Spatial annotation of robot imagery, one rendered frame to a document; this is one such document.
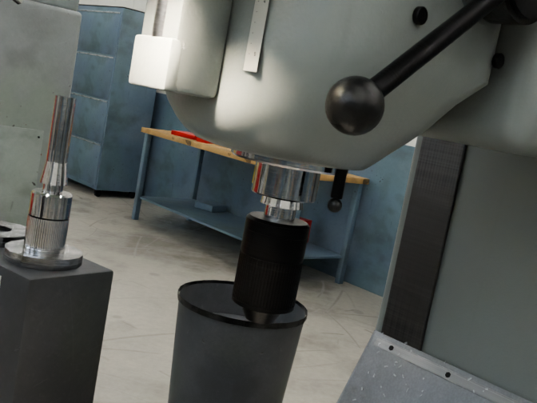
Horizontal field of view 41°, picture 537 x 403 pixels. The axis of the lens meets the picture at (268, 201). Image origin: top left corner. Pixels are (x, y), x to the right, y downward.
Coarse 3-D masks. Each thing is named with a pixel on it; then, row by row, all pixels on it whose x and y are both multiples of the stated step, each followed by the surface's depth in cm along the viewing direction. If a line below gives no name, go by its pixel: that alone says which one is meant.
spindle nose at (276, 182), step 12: (264, 168) 50; (276, 168) 49; (264, 180) 50; (276, 180) 49; (288, 180) 49; (300, 180) 49; (312, 180) 50; (264, 192) 50; (276, 192) 49; (288, 192) 49; (300, 192) 50; (312, 192) 50
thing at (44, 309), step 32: (0, 224) 93; (0, 256) 83; (32, 256) 81; (64, 256) 83; (0, 288) 80; (32, 288) 77; (64, 288) 80; (96, 288) 84; (0, 320) 80; (32, 320) 78; (64, 320) 82; (96, 320) 86; (0, 352) 80; (32, 352) 79; (64, 352) 83; (96, 352) 87; (0, 384) 80; (32, 384) 80; (64, 384) 84
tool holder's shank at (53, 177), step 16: (64, 96) 82; (64, 112) 81; (64, 128) 82; (48, 144) 82; (64, 144) 82; (48, 160) 82; (64, 160) 82; (48, 176) 82; (64, 176) 83; (48, 192) 82
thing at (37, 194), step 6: (36, 192) 82; (42, 192) 82; (66, 192) 85; (36, 198) 82; (42, 198) 81; (48, 198) 81; (54, 198) 82; (60, 198) 82; (66, 198) 83; (72, 198) 84; (60, 204) 82; (66, 204) 83
